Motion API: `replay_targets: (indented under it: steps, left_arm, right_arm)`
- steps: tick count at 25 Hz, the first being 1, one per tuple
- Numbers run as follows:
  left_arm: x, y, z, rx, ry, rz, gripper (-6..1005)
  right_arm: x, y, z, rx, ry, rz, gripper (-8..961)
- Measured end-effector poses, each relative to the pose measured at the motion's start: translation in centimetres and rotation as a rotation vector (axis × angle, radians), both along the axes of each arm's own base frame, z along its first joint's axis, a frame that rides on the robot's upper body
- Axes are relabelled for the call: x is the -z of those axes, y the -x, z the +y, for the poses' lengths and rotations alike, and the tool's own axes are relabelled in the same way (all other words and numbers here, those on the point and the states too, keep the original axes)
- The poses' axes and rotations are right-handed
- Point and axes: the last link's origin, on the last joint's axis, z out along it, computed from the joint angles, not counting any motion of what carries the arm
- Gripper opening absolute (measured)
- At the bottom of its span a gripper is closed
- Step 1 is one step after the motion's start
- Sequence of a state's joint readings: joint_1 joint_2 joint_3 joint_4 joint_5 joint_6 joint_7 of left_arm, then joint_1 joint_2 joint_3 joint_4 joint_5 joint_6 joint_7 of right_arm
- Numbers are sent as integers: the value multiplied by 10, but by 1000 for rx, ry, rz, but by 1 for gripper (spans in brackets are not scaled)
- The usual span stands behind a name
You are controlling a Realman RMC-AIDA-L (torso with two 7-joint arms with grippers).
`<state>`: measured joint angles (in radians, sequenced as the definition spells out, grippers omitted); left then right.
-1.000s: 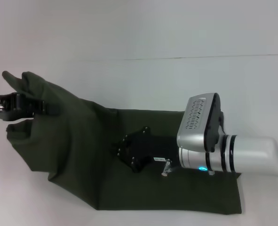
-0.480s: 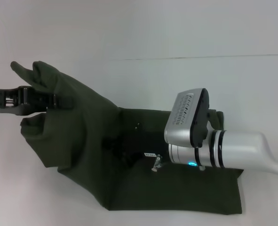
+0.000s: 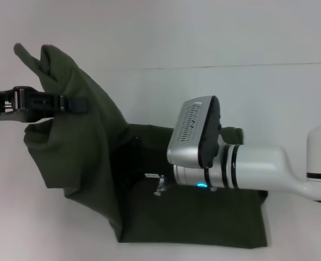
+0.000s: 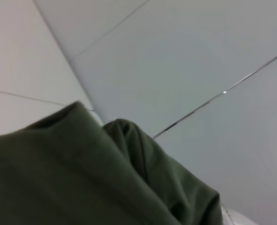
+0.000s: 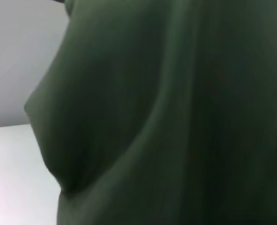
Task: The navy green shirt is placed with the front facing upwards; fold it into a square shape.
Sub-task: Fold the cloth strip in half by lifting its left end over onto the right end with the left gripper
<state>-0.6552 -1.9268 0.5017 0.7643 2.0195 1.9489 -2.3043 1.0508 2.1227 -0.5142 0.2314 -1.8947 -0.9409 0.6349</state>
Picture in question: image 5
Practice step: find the dark green FREE t-shirt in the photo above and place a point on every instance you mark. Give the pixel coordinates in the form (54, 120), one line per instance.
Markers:
(164, 117)

